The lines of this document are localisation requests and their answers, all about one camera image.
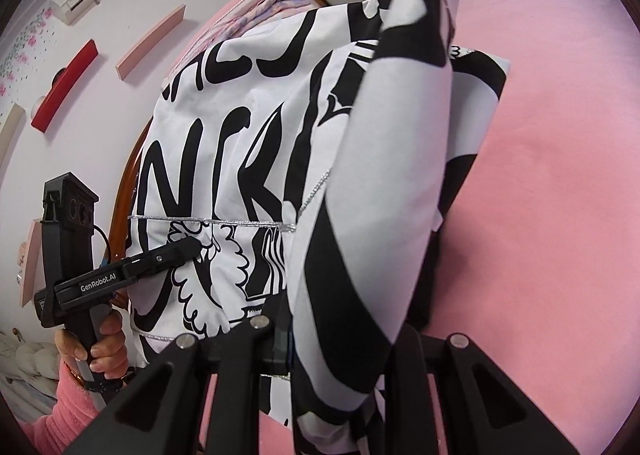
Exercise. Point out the person's left hand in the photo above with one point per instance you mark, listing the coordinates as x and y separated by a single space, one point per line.
107 340

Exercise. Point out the pink wall shelf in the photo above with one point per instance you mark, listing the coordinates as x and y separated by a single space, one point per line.
150 42
30 260

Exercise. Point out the pink bed cover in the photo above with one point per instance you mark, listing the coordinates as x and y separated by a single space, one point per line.
550 185

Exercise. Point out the cartoon printed blanket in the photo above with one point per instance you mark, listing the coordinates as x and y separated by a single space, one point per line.
250 10

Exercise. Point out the red wall shelf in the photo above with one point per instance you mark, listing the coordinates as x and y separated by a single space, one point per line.
65 85

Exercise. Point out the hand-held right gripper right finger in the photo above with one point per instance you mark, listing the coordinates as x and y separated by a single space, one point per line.
407 360

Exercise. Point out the white plush cushion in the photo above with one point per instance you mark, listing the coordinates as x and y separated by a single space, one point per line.
30 355

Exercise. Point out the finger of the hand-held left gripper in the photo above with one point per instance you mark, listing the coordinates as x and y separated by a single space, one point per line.
165 255

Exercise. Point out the black white printed hoodie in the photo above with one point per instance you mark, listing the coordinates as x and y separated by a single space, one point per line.
225 100

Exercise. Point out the person's left forearm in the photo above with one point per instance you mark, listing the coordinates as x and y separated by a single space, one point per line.
65 410

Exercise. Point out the wooden headboard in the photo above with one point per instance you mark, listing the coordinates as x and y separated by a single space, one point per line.
122 215

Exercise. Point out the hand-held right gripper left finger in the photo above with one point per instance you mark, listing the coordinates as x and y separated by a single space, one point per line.
277 345

